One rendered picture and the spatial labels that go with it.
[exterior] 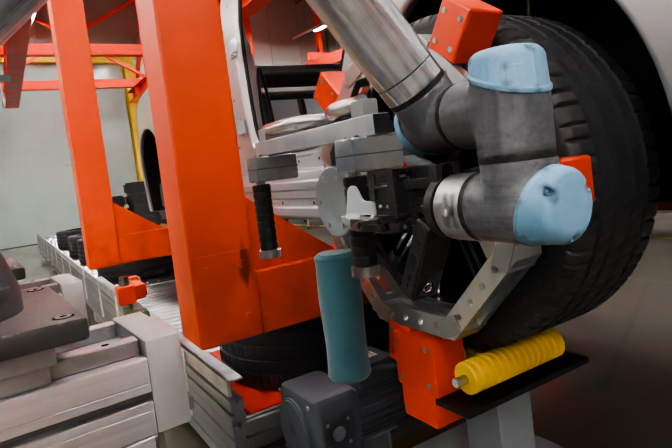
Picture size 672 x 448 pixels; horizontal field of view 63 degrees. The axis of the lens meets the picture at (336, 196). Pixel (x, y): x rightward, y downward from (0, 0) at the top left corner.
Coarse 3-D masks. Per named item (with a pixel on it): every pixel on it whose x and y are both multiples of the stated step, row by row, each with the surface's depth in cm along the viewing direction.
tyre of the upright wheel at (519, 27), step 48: (576, 48) 94; (576, 96) 86; (624, 96) 92; (576, 144) 82; (624, 144) 88; (624, 192) 87; (576, 240) 83; (624, 240) 91; (528, 288) 91; (576, 288) 89; (480, 336) 103; (528, 336) 99
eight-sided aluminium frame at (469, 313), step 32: (352, 64) 111; (448, 64) 89; (352, 96) 114; (512, 256) 83; (384, 288) 120; (480, 288) 90; (512, 288) 91; (416, 320) 105; (448, 320) 97; (480, 320) 96
